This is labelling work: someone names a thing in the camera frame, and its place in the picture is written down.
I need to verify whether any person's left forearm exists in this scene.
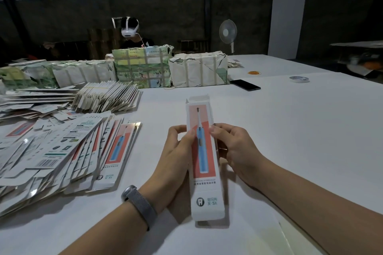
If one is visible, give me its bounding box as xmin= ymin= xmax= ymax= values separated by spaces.
xmin=60 ymin=201 xmax=153 ymax=255

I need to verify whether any pile of cartons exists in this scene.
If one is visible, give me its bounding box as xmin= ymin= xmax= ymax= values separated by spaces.
xmin=0 ymin=87 xmax=142 ymax=217

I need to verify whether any dark wooden chair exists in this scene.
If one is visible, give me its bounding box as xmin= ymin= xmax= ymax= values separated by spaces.
xmin=178 ymin=39 xmax=210 ymax=53

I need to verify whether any black smartphone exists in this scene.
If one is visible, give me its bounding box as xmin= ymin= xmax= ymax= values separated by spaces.
xmin=230 ymin=79 xmax=262 ymax=92

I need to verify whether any person's right hand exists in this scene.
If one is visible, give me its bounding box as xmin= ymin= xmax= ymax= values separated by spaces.
xmin=209 ymin=123 xmax=271 ymax=188

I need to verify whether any grey band wristwatch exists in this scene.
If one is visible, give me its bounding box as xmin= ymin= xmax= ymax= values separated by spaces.
xmin=121 ymin=185 xmax=158 ymax=231

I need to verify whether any white toothbrush carton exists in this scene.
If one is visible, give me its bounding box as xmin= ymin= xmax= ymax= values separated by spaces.
xmin=186 ymin=94 xmax=226 ymax=223

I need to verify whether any white board panel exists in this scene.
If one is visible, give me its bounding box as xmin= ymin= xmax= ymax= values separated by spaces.
xmin=267 ymin=0 xmax=307 ymax=60

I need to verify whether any cluttered side table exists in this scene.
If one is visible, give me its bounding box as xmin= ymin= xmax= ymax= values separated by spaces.
xmin=330 ymin=40 xmax=383 ymax=78

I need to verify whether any person's left hand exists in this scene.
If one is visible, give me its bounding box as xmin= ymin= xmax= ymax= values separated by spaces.
xmin=140 ymin=124 xmax=198 ymax=211

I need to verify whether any green printed wrapped bundle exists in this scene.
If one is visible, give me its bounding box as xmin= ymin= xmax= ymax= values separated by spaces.
xmin=112 ymin=44 xmax=175 ymax=89

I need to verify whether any white head-mounted camera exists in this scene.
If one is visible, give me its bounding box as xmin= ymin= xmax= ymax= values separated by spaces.
xmin=111 ymin=16 xmax=140 ymax=39

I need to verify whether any person's right forearm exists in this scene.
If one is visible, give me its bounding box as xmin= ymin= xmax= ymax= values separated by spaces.
xmin=254 ymin=159 xmax=383 ymax=255

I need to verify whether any fanned stack of white cartons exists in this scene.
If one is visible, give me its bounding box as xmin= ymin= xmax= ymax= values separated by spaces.
xmin=72 ymin=80 xmax=141 ymax=113

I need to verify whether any white standing fan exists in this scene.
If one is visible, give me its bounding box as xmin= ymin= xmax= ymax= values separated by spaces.
xmin=218 ymin=19 xmax=238 ymax=54

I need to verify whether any row of white wrapped bundles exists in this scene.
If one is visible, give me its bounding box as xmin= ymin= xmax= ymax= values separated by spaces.
xmin=0 ymin=59 xmax=117 ymax=91

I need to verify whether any white strapped wrapped bundle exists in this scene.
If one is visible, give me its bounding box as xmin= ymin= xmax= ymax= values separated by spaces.
xmin=169 ymin=51 xmax=229 ymax=88

